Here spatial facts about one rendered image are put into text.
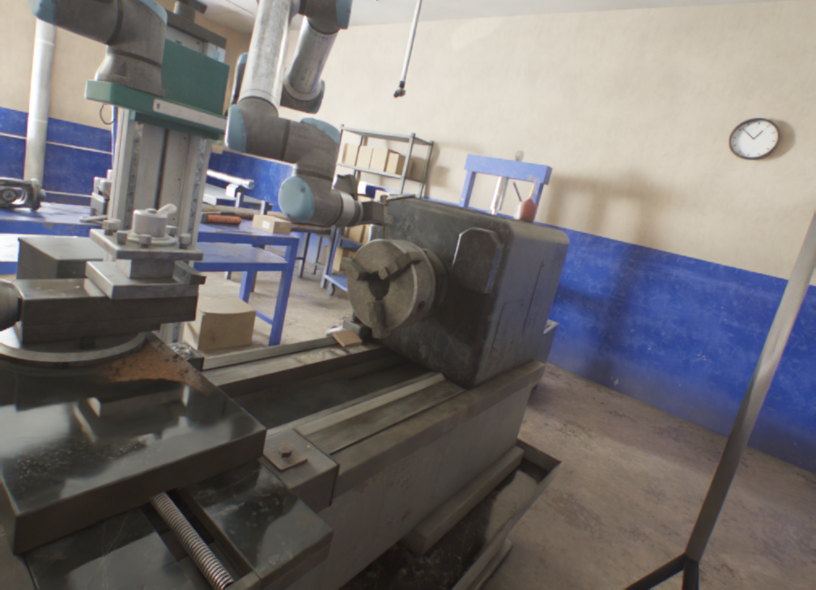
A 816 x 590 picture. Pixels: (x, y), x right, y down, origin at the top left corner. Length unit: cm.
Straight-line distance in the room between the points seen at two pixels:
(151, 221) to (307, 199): 31
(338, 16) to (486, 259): 80
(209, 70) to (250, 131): 101
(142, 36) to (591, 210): 386
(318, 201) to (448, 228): 48
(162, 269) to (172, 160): 101
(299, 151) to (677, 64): 410
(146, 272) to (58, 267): 101
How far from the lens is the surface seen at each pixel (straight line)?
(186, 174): 200
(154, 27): 167
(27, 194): 278
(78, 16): 160
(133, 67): 164
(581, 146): 470
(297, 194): 95
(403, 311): 114
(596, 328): 456
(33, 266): 219
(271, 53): 114
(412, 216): 138
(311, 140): 97
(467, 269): 120
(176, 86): 188
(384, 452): 98
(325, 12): 142
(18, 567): 69
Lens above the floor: 135
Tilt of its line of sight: 10 degrees down
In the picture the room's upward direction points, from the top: 13 degrees clockwise
